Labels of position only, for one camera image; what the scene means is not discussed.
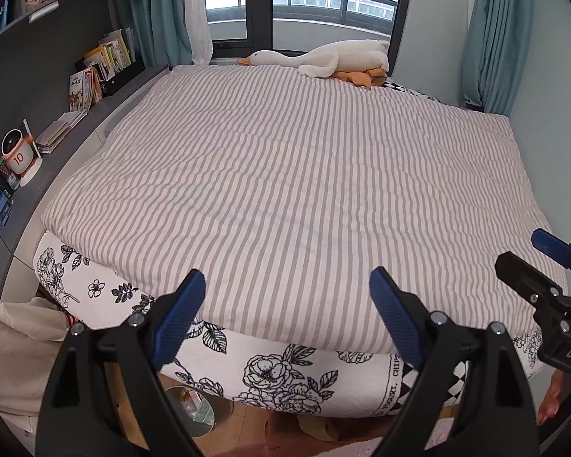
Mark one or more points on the black white checkered cloth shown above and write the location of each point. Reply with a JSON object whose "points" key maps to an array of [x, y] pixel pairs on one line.
{"points": [[459, 385], [404, 88]]}

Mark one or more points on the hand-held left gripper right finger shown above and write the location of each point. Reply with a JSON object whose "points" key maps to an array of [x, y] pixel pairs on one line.
{"points": [[392, 316]]}

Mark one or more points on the dark framed window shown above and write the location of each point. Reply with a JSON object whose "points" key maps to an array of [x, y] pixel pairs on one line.
{"points": [[314, 24]]}

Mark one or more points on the white goose plush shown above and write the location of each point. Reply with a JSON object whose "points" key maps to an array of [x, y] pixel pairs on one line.
{"points": [[342, 57]]}

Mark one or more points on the row of upright books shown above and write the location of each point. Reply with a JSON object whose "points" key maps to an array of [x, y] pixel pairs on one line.
{"points": [[112, 54]]}

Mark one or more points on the grey striped blanket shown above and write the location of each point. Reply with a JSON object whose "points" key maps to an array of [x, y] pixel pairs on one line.
{"points": [[290, 176]]}

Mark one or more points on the leaning picture books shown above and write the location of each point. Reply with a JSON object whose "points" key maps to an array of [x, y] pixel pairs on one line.
{"points": [[81, 90]]}

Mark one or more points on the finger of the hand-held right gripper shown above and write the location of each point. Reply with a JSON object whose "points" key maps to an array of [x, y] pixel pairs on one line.
{"points": [[523, 273], [554, 247]]}

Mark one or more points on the pale green sachet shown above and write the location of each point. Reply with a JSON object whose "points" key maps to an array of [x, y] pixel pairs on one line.
{"points": [[203, 413]]}

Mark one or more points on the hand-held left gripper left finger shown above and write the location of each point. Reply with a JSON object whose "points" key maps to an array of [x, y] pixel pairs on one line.
{"points": [[181, 314]]}

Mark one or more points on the black book holder box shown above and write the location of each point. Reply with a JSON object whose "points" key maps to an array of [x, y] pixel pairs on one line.
{"points": [[123, 81]]}

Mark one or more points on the white sheer curtain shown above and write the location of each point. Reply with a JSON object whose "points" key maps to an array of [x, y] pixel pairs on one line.
{"points": [[197, 14]]}

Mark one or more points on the white floral bedsheet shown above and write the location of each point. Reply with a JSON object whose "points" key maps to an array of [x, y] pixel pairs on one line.
{"points": [[100, 309]]}

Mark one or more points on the flat stack of booklets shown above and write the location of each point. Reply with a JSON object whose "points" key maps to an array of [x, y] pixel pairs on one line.
{"points": [[57, 133]]}

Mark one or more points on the round metal trash bin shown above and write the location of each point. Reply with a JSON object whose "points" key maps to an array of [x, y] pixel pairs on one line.
{"points": [[223, 412]]}

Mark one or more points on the white jacket with red stripes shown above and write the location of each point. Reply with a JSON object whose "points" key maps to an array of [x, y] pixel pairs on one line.
{"points": [[19, 366]]}

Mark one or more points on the grey wall shelf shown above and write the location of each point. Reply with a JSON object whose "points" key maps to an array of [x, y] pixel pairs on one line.
{"points": [[28, 71]]}

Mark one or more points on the person's right hand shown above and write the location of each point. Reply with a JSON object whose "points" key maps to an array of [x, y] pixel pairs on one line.
{"points": [[552, 400]]}

